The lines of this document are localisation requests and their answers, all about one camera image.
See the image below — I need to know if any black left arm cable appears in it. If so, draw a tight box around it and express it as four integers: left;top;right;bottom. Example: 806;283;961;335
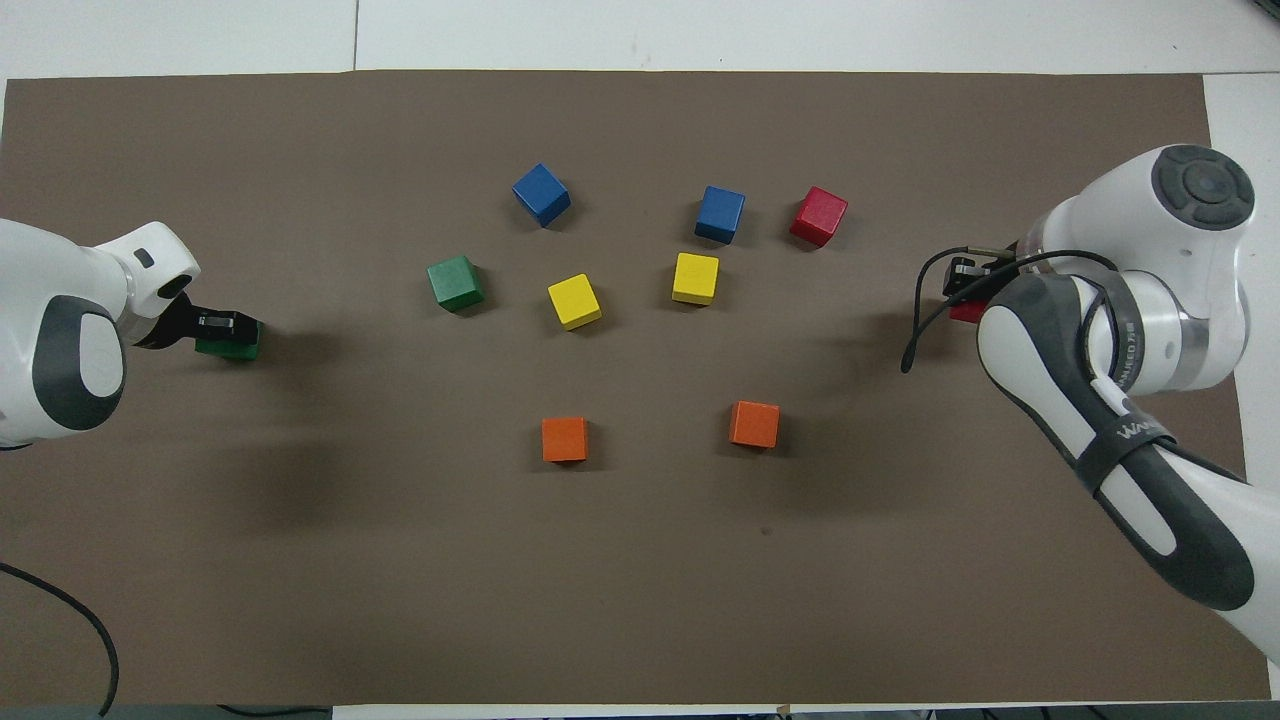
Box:
0;562;121;717

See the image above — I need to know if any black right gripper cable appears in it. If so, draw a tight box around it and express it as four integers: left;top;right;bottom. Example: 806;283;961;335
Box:
900;245;1126;386

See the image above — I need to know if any blue wooden cube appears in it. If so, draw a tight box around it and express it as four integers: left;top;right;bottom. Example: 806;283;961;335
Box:
694;185;746;246
512;163;572;229

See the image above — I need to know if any yellow wooden cube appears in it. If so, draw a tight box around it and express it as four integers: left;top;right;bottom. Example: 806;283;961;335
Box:
547;273;603;331
671;252;720;307

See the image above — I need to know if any green wooden cube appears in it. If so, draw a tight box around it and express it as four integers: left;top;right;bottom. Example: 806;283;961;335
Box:
426;255;486;314
195;322;264;362

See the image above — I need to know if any brown paper table mat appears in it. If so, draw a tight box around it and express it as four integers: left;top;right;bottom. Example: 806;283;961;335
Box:
0;68;1273;706

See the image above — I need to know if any orange wooden cube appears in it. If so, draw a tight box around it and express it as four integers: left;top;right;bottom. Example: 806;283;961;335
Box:
729;400;781;450
541;416;590;464

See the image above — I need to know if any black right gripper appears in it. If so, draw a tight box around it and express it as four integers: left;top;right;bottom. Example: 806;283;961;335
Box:
945;257;1013;301

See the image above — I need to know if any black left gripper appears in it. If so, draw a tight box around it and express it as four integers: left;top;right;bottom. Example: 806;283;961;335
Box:
135;295;261;349

